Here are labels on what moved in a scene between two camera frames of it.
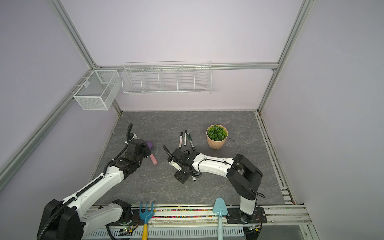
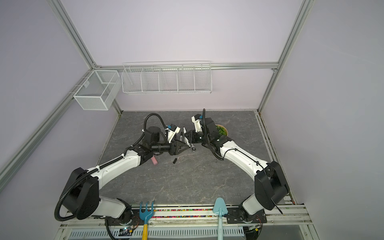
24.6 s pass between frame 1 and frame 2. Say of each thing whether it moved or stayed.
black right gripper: moved
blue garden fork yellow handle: stayed
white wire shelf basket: stayed
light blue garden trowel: stayed
